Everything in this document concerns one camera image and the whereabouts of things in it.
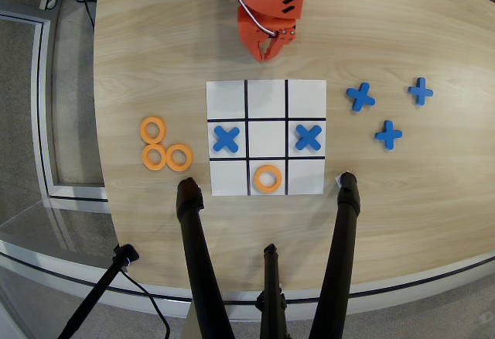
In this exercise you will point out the white glass partition frame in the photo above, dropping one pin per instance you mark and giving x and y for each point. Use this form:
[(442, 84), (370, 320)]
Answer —
[(44, 122)]

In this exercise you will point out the white tic-tac-toe grid sheet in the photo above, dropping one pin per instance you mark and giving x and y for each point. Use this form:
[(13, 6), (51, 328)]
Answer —
[(267, 99)]

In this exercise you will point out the blue foam cross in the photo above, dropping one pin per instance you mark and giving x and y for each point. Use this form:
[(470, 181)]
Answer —
[(388, 134), (360, 97), (227, 139), (420, 91), (308, 137)]

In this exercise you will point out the slim black stand pole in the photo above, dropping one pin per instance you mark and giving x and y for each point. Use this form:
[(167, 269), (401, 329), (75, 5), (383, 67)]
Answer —
[(96, 292)]

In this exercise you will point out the thick black tripod leg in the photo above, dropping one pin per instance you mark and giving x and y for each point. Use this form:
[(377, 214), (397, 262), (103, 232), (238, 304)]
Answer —
[(340, 254), (197, 261)]

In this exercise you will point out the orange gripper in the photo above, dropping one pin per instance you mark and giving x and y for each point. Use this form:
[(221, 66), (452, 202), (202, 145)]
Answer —
[(253, 34)]

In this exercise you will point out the thin black tripod leg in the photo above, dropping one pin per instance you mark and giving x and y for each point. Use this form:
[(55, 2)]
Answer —
[(272, 296)]

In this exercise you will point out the small white tag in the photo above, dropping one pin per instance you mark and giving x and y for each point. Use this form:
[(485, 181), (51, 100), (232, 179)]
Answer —
[(337, 180)]

